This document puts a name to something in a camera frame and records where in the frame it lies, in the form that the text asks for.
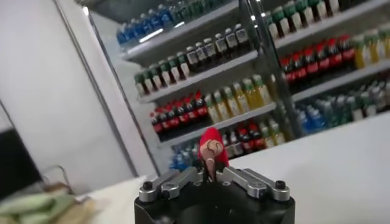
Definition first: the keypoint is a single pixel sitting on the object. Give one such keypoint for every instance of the beige label dark bottle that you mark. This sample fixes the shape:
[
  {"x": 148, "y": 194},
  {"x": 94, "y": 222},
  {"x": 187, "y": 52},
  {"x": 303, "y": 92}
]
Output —
[
  {"x": 236, "y": 146},
  {"x": 381, "y": 97}
]

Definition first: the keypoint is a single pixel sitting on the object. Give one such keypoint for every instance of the green tinted water bottle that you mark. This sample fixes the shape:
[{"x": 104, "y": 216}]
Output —
[
  {"x": 329, "y": 114},
  {"x": 341, "y": 110}
]

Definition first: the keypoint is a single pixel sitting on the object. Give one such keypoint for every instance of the white label dark bottle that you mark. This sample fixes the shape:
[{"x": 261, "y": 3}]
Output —
[
  {"x": 231, "y": 41},
  {"x": 201, "y": 54},
  {"x": 242, "y": 36},
  {"x": 192, "y": 59},
  {"x": 221, "y": 45},
  {"x": 211, "y": 50}
]

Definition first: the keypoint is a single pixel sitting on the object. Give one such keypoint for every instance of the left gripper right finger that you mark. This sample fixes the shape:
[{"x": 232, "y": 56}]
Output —
[{"x": 256, "y": 184}]

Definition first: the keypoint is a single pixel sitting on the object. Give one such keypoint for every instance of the green cap tea bottle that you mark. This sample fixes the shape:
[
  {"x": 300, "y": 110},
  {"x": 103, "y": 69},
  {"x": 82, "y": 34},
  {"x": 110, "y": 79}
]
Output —
[
  {"x": 149, "y": 82},
  {"x": 272, "y": 25},
  {"x": 140, "y": 86},
  {"x": 158, "y": 79},
  {"x": 166, "y": 74},
  {"x": 317, "y": 7},
  {"x": 183, "y": 66},
  {"x": 293, "y": 16},
  {"x": 304, "y": 12},
  {"x": 281, "y": 21},
  {"x": 332, "y": 4},
  {"x": 175, "y": 70}
]

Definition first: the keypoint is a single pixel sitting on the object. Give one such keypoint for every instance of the black monitor screen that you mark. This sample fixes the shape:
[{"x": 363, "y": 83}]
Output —
[{"x": 15, "y": 164}]

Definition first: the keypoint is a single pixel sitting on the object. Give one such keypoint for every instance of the drinks display shelf unit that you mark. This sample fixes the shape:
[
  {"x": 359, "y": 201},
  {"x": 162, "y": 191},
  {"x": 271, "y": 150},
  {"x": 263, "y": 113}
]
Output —
[
  {"x": 213, "y": 72},
  {"x": 335, "y": 82}
]

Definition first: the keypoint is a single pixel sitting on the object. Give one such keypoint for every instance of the yellow juice bottle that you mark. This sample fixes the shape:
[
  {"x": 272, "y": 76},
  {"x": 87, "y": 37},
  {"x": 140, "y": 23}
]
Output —
[
  {"x": 222, "y": 106},
  {"x": 241, "y": 98},
  {"x": 276, "y": 134},
  {"x": 212, "y": 110},
  {"x": 359, "y": 53},
  {"x": 267, "y": 137},
  {"x": 251, "y": 94},
  {"x": 232, "y": 103},
  {"x": 372, "y": 47},
  {"x": 262, "y": 90},
  {"x": 385, "y": 41}
]

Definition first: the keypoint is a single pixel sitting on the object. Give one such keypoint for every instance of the red shirt with print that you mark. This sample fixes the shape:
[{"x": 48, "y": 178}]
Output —
[{"x": 213, "y": 138}]

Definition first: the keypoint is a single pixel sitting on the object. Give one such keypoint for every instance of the red cap cola bottle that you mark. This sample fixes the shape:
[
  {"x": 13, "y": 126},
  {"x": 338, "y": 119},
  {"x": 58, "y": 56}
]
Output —
[
  {"x": 299, "y": 67},
  {"x": 166, "y": 121},
  {"x": 157, "y": 125},
  {"x": 288, "y": 71},
  {"x": 201, "y": 109},
  {"x": 244, "y": 140},
  {"x": 335, "y": 54},
  {"x": 323, "y": 59},
  {"x": 310, "y": 62},
  {"x": 254, "y": 137},
  {"x": 347, "y": 51},
  {"x": 183, "y": 115},
  {"x": 174, "y": 119},
  {"x": 192, "y": 112}
]

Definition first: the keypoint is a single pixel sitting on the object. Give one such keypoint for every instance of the white cap dark bottle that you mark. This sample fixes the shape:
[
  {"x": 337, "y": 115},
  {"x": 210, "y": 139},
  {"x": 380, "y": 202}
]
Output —
[
  {"x": 356, "y": 109},
  {"x": 368, "y": 105}
]

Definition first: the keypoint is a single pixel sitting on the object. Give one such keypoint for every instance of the grey metal frame pole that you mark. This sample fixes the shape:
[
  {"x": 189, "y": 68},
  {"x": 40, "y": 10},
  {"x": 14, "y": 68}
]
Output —
[{"x": 98, "y": 91}]

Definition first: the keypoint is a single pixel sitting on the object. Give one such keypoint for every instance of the blue water bottle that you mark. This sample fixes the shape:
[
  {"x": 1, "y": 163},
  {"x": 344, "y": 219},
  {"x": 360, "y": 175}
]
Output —
[
  {"x": 317, "y": 119},
  {"x": 140, "y": 25},
  {"x": 163, "y": 15},
  {"x": 176, "y": 161},
  {"x": 131, "y": 30},
  {"x": 185, "y": 156},
  {"x": 151, "y": 19},
  {"x": 122, "y": 35},
  {"x": 304, "y": 123}
]

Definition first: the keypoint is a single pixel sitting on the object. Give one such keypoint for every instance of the light green garment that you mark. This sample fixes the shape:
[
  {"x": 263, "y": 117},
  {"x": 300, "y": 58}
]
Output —
[{"x": 30, "y": 204}]

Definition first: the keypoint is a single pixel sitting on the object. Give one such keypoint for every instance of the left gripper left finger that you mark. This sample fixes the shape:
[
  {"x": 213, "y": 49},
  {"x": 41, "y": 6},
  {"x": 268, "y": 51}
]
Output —
[{"x": 170, "y": 184}]

